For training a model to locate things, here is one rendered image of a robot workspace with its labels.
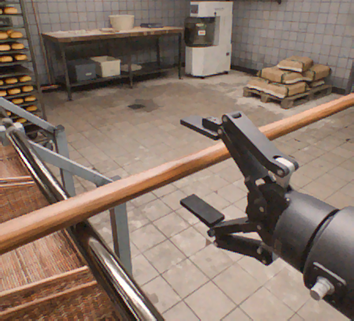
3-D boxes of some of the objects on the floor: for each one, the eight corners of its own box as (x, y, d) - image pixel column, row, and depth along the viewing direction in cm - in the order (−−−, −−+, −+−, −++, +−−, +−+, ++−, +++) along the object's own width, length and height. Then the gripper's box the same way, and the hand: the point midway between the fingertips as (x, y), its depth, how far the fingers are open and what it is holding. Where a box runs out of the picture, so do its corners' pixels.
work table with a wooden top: (68, 101, 452) (58, 37, 413) (50, 89, 509) (40, 32, 470) (183, 79, 573) (184, 28, 534) (159, 71, 630) (158, 24, 591)
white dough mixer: (196, 81, 556) (198, 1, 498) (176, 75, 597) (176, 1, 540) (231, 74, 606) (237, 1, 549) (211, 69, 648) (214, 1, 590)
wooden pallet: (286, 109, 419) (288, 100, 413) (242, 96, 476) (242, 87, 470) (330, 94, 485) (333, 85, 479) (287, 84, 542) (288, 75, 536)
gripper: (333, 141, 23) (165, 83, 38) (283, 343, 34) (167, 236, 49) (375, 118, 27) (209, 74, 42) (318, 305, 38) (202, 217, 53)
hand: (192, 164), depth 45 cm, fingers open, 13 cm apart
